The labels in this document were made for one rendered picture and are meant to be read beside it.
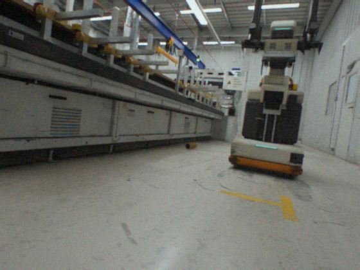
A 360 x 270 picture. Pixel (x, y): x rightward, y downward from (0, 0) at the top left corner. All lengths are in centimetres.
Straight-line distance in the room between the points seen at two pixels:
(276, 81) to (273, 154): 65
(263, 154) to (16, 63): 185
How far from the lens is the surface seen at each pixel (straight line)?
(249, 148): 211
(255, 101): 245
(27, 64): 132
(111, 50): 170
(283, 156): 211
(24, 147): 158
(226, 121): 578
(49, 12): 139
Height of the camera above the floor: 39
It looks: 3 degrees down
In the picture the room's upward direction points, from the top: 7 degrees clockwise
